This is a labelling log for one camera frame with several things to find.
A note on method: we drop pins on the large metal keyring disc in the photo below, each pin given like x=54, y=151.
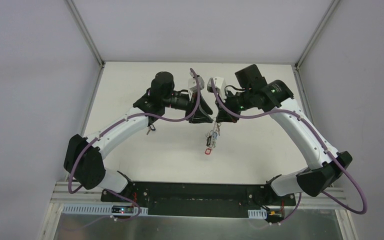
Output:
x=210, y=141

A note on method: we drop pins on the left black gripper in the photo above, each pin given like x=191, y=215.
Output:
x=193, y=106

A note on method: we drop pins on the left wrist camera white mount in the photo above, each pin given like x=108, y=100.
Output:
x=195, y=84

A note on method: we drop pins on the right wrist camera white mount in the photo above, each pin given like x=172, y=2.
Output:
x=219, y=84

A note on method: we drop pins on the key with black tag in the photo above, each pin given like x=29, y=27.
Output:
x=151, y=128

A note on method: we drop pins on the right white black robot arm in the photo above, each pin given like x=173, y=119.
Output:
x=324, y=163

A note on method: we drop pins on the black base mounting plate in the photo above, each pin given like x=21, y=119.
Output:
x=204, y=199

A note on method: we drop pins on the red key tag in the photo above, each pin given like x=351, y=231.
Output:
x=208, y=151

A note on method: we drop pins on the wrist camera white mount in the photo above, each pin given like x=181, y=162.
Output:
x=195, y=84
x=219, y=84

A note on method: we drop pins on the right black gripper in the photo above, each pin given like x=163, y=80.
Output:
x=224, y=105

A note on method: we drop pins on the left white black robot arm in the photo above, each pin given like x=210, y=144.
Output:
x=84, y=160

